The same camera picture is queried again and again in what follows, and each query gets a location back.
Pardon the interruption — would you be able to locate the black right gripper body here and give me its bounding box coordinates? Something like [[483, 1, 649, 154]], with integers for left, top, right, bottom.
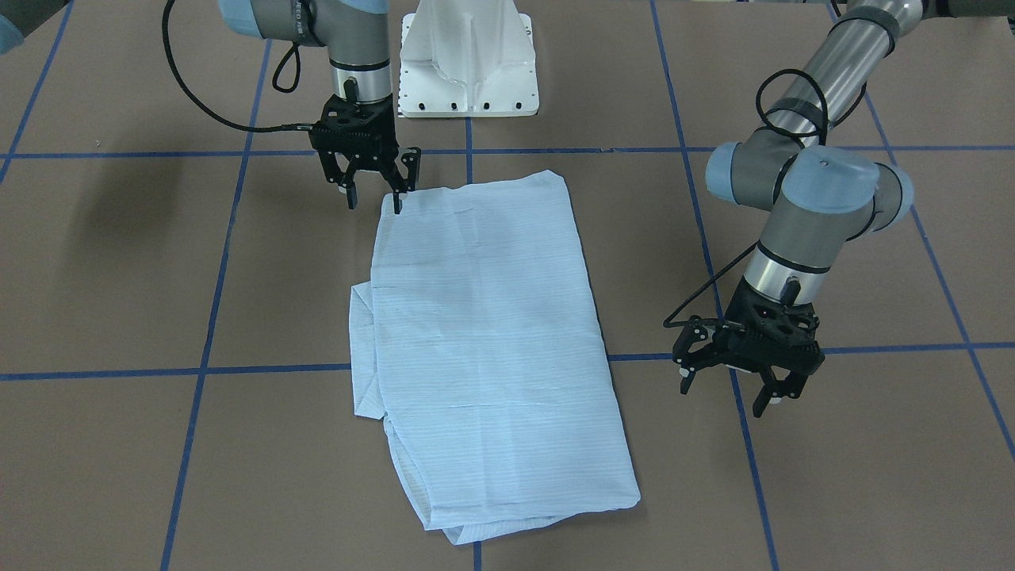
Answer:
[[309, 94, 422, 191]]

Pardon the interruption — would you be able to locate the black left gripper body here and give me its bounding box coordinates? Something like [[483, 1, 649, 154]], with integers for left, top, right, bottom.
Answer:
[[671, 278, 825, 381]]

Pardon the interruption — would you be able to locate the light blue button-up shirt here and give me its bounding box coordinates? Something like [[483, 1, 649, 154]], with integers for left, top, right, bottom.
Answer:
[[348, 171, 641, 546]]

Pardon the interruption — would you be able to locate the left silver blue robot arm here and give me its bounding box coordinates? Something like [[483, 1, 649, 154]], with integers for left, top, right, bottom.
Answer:
[[664, 1, 927, 418]]

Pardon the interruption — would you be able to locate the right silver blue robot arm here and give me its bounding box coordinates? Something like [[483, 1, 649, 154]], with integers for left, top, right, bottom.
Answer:
[[218, 1, 422, 214]]

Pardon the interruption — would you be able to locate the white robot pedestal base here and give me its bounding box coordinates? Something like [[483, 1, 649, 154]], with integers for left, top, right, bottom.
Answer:
[[396, 1, 540, 118]]

